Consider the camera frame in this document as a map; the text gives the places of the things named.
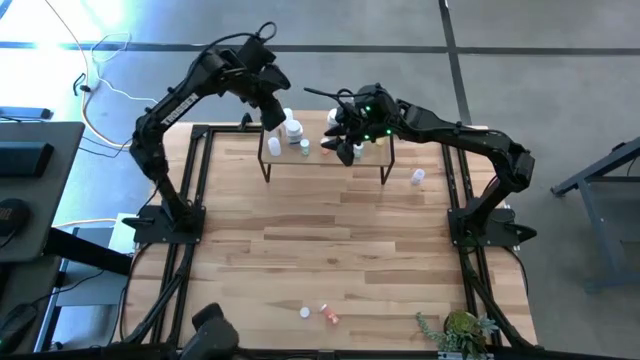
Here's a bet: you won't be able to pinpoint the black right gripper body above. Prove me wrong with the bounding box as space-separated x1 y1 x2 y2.
338 83 402 147

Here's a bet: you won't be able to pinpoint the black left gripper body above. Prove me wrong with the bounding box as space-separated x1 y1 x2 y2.
232 35 279 107

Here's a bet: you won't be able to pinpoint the large white bottle blue label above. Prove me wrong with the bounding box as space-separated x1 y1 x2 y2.
284 119 305 145

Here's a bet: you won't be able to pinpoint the wooden shelf black metal legs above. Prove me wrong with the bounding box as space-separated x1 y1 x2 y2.
256 103 397 186

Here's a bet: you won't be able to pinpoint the white box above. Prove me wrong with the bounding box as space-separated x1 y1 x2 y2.
106 213 139 257

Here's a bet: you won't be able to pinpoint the potted succulent plant black pot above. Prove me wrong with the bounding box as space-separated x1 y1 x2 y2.
415 308 501 360

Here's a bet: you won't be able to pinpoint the black desk support beam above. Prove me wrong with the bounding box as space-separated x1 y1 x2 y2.
42 227 134 277

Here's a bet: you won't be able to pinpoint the grey desk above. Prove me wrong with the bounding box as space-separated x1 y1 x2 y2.
0 121 86 265

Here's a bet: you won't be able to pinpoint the black flat box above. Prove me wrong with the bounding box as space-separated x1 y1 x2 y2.
0 141 55 179

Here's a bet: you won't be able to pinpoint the black round device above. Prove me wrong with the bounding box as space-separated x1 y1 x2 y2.
0 197 31 239

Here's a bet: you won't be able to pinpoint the black computer mouse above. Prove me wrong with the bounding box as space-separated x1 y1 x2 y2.
0 302 39 346

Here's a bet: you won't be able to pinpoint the black aluminium table frame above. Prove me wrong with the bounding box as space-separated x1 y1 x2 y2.
117 122 540 351

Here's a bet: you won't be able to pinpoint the white floor cable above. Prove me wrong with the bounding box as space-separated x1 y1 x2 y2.
89 32 170 131

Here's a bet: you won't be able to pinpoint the yellow floor cable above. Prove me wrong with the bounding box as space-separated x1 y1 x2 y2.
43 0 146 149

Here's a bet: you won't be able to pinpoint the small black cable clip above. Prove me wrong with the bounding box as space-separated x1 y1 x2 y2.
72 72 94 97

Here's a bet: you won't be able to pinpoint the blue-grey metal table frame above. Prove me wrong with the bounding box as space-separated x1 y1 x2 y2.
549 135 640 294

